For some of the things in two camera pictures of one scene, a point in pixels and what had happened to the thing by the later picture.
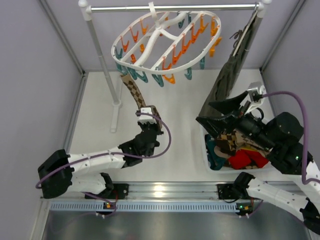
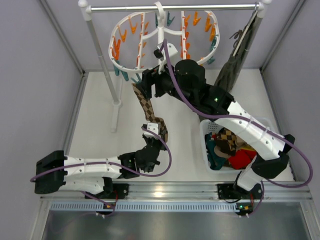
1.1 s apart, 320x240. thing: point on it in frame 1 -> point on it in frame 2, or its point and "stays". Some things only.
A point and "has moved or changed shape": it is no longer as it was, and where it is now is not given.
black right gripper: (236, 116) -> (147, 81)
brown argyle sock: (137, 95) has moved or changed shape
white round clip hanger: (161, 43) has moved or changed shape
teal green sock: (215, 162) stays
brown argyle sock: (227, 142) stays
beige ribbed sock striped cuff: (218, 152) stays
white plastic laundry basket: (266, 167) stays
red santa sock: (242, 158) stays
